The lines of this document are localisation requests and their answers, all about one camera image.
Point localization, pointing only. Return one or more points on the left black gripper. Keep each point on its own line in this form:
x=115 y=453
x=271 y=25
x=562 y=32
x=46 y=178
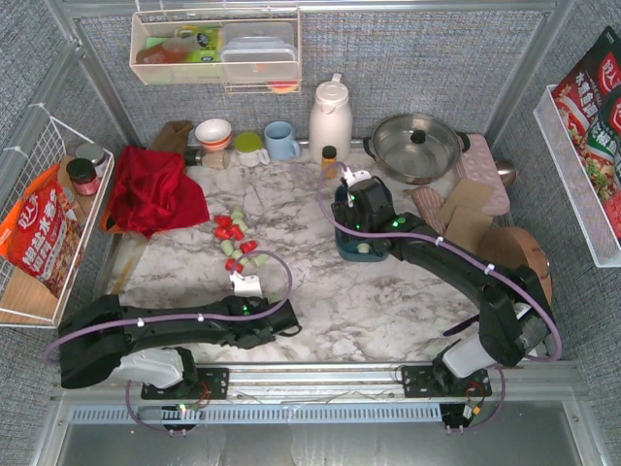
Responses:
x=279 y=317

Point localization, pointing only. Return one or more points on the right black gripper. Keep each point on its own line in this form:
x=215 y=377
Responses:
x=350 y=214

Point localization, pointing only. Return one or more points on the teal storage basket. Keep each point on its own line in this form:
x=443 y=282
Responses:
x=347 y=244

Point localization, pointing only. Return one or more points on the brown cardboard sheet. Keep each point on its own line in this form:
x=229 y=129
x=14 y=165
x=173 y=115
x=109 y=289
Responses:
x=467 y=226
x=467 y=193

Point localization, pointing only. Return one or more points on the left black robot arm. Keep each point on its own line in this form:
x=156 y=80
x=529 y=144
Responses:
x=93 y=340

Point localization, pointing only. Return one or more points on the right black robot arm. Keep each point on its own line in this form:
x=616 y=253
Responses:
x=514 y=316

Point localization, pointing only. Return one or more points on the striped oven mitt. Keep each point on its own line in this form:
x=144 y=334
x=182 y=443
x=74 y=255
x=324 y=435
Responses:
x=428 y=203

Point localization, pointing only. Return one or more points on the orange spice bottle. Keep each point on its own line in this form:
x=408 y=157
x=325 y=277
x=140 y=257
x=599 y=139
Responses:
x=328 y=157

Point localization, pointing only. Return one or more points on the stainless steel pot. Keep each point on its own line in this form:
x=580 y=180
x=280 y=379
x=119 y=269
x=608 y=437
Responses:
x=415 y=149

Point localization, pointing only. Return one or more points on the white thermos jug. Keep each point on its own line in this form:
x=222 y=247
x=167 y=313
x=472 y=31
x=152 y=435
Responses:
x=331 y=120

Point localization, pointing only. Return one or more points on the blue mug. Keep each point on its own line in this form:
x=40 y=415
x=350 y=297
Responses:
x=280 y=141

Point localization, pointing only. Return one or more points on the pink egg tray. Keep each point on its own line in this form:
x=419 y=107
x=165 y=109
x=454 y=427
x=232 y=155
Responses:
x=477 y=164

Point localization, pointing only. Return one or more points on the green lidded cup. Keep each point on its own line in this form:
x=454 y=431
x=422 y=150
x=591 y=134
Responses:
x=250 y=150

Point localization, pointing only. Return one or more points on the round wooden board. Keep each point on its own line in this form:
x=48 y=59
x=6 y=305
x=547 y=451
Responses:
x=513 y=247

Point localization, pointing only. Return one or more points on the pepper grinder bottle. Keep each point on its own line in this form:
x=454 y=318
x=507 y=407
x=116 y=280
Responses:
x=209 y=159

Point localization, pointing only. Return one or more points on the white orange striped bowl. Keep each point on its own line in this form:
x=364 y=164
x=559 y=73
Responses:
x=214 y=134

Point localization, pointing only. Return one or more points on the red cloth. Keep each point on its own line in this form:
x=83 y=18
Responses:
x=152 y=194

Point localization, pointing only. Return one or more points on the clear plastic container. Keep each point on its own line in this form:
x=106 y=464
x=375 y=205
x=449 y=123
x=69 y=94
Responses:
x=255 y=52

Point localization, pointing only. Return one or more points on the brown paper bag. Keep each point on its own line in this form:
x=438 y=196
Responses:
x=173 y=136

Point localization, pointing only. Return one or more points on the dark lid jar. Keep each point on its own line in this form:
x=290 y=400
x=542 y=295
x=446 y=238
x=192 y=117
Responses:
x=83 y=176

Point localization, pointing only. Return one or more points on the red snack bag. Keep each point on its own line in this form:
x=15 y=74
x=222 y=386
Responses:
x=38 y=235

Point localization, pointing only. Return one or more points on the silver lid jar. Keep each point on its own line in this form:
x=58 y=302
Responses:
x=95 y=154

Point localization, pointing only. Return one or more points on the red seasoning packet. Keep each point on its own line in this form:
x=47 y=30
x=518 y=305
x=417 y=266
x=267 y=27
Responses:
x=588 y=101

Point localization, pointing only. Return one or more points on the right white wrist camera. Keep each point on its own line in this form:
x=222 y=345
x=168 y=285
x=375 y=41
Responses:
x=350 y=178

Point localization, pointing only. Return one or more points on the cream wall storage box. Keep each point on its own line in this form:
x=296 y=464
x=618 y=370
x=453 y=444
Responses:
x=158 y=57

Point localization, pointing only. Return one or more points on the white right wall basket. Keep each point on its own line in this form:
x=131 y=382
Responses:
x=590 y=214

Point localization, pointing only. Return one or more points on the white wire side basket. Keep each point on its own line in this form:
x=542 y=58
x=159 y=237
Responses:
x=25 y=302

